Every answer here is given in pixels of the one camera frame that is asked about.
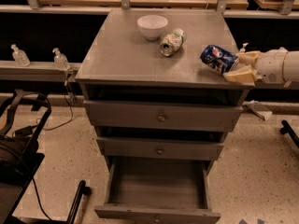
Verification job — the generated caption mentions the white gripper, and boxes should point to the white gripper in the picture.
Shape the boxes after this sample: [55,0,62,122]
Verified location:
[223,48,288,84]

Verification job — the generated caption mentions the blue pepsi can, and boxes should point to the blue pepsi can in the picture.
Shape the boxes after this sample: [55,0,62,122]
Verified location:
[200,45,238,75]

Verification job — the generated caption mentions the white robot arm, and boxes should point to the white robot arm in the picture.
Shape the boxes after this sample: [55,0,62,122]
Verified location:
[223,48,299,84]

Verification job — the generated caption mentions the green white soda can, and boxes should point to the green white soda can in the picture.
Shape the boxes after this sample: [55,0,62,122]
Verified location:
[160,28,186,57]

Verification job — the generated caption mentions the grey drawer cabinet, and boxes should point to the grey drawer cabinet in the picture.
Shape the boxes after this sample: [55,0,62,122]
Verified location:
[75,8,256,224]

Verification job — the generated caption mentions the top grey drawer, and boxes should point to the top grey drawer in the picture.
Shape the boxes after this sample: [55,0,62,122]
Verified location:
[83,100,242,132]

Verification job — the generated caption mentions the middle grey drawer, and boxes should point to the middle grey drawer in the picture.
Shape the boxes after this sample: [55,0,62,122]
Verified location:
[97,136,223,161]

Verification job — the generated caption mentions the open bottom grey drawer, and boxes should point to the open bottom grey drawer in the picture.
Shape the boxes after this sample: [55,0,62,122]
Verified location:
[95,157,221,224]

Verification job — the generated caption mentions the clear sanitizer bottle right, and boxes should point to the clear sanitizer bottle right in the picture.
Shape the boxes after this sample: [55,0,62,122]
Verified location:
[239,43,249,52]

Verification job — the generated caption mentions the clear sanitizer bottle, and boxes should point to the clear sanitizer bottle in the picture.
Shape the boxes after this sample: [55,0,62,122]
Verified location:
[52,48,70,71]
[11,44,30,66]
[239,43,249,52]

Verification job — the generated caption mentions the grey box on floor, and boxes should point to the grey box on floor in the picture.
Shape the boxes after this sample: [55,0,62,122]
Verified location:
[245,100,273,121]

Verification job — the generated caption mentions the black chair leg right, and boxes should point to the black chair leg right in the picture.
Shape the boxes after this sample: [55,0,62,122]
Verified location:
[280,120,299,148]

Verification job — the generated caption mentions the white bowl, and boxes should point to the white bowl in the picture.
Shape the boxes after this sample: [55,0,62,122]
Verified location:
[137,15,168,40]

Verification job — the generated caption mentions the clear sanitizer bottle far left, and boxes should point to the clear sanitizer bottle far left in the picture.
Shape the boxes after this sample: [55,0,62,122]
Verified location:
[11,44,30,66]

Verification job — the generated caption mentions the black chair with straps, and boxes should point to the black chair with straps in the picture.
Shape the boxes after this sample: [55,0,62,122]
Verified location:
[0,90,91,224]

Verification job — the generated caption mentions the black cable on floor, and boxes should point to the black cable on floor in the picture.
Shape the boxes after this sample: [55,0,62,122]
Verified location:
[12,77,78,138]

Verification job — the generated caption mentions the grey metal ledge rail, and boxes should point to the grey metal ledge rail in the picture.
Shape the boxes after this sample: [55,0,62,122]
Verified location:
[0,61,299,90]

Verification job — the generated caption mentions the wooden shelf with metal frame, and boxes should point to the wooden shelf with metal frame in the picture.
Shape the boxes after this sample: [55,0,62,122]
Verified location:
[1,0,298,19]

